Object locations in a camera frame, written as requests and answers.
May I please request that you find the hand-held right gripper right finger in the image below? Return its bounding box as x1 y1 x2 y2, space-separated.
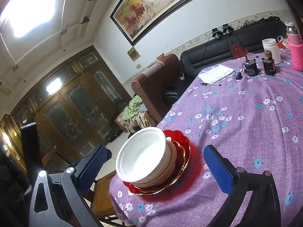
204 145 281 227

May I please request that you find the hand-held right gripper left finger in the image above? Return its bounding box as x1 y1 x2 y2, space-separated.
28 145 112 227

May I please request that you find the large red plastic plate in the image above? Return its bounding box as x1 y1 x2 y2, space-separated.
123 130 191 196

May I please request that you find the white foam bowl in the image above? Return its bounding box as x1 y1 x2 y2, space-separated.
116 126 169 183
131 137 177 187
137 147 181 190

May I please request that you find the wooden side cabinet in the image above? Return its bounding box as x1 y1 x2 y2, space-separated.
0 114 27 173

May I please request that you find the wooden chair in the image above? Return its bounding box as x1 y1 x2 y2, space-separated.
41 145 133 227

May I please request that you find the purple floral tablecloth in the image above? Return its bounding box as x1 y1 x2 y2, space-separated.
109 48 303 227

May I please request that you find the wooden wardrobe with glass doors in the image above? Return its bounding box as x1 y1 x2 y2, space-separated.
11 45 133 168

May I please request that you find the brown patterned blanket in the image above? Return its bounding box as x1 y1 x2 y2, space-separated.
115 111 157 133

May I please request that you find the green patterned quilt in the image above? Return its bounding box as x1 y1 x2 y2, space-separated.
122 95 143 121

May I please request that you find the white notebook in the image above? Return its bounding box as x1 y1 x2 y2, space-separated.
198 64 235 84

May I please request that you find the black round device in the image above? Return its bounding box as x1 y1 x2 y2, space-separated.
244 53 259 77

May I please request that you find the brown armchair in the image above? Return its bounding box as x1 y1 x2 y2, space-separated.
131 54 181 127

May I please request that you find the dark jar with cork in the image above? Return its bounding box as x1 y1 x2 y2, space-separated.
262 50 276 76

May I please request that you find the black leather sofa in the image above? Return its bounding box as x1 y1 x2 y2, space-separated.
163 16 288 106

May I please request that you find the red bag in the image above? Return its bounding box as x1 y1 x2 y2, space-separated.
232 45 249 59

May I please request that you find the white plastic cup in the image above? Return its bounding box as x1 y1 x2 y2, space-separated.
262 38 281 64

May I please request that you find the pink knit-sleeved bottle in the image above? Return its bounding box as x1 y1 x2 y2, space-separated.
285 21 303 72

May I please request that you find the framed horse painting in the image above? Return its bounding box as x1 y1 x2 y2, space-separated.
110 0 210 46

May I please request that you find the small wall calendar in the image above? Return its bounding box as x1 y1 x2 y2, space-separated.
127 47 140 61

